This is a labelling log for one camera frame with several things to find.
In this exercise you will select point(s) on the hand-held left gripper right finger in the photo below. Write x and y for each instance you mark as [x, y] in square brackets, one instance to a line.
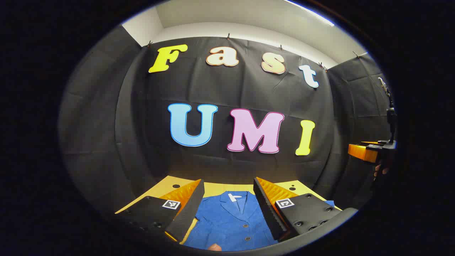
[266, 209]

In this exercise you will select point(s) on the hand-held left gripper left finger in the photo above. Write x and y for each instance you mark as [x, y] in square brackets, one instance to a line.
[190, 213]

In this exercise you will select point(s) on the blue button shirt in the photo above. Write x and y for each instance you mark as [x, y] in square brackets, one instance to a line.
[231, 224]

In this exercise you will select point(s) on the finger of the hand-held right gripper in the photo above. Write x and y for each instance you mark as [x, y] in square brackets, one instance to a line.
[360, 153]

